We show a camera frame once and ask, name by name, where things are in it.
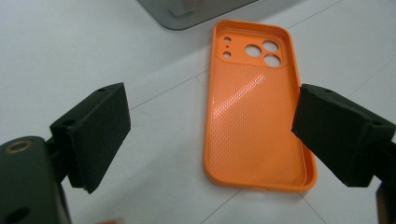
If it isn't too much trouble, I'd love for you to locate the transparent grey plastic box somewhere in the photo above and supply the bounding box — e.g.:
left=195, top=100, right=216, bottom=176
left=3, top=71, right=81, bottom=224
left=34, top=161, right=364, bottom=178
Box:
left=136, top=0, right=260, bottom=31

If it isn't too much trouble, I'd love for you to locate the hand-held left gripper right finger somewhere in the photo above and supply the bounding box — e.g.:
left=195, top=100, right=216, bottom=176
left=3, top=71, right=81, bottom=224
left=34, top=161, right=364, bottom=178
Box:
left=290, top=83, right=396, bottom=189

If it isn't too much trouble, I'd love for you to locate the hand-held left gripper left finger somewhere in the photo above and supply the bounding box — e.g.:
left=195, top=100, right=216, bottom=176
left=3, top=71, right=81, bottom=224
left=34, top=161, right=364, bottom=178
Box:
left=49, top=82, right=132, bottom=195

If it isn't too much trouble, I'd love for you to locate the orange phone case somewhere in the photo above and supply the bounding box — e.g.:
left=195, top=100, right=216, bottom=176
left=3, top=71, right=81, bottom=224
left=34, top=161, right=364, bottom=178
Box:
left=203, top=19, right=318, bottom=193

